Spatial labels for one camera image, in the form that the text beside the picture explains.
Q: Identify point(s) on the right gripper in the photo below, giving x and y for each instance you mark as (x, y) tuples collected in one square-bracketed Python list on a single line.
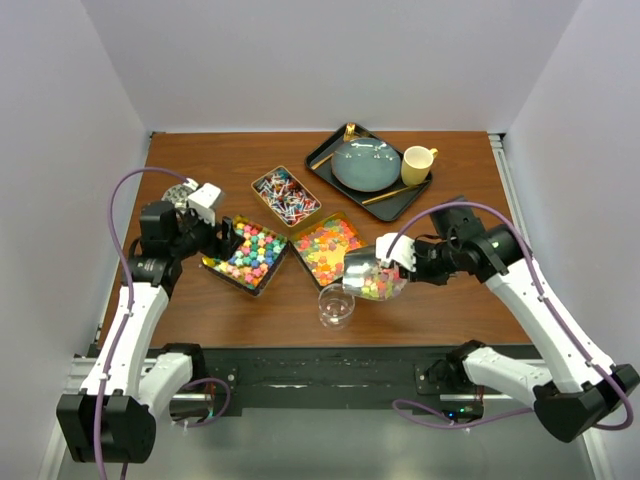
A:
[(420, 273)]

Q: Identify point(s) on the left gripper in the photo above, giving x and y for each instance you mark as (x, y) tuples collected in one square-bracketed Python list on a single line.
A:
[(221, 247)]

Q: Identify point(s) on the tin of star candies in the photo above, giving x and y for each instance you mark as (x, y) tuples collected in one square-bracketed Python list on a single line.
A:
[(254, 263)]

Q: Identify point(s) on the tin of lollipops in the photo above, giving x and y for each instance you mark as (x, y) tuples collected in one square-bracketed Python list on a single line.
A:
[(286, 197)]

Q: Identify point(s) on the metal scoop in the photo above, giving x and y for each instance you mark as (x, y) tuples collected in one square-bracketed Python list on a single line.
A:
[(365, 277)]

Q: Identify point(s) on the tin of gummy candies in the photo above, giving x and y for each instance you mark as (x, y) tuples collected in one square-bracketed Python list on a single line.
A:
[(321, 248)]

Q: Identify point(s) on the clear glass jar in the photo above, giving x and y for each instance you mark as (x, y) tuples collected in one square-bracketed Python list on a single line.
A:
[(335, 307)]

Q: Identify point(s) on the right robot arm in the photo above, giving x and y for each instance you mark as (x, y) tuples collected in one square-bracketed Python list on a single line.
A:
[(579, 387)]

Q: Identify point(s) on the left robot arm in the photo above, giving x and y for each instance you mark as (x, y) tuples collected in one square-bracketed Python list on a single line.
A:
[(113, 417)]

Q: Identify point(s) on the patterned small bowl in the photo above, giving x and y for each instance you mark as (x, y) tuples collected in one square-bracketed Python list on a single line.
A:
[(178, 195)]

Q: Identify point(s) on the gold chopstick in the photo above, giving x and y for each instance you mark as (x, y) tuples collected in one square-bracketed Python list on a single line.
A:
[(394, 193)]

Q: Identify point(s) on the yellow cup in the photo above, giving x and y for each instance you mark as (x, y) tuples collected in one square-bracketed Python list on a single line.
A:
[(416, 164)]

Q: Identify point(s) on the blue-grey plate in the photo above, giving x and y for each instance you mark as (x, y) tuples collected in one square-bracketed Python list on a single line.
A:
[(366, 165)]

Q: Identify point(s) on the gold spoon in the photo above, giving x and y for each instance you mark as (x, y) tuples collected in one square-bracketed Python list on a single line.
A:
[(350, 132)]

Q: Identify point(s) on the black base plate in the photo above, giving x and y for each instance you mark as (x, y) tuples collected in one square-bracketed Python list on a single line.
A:
[(362, 378)]

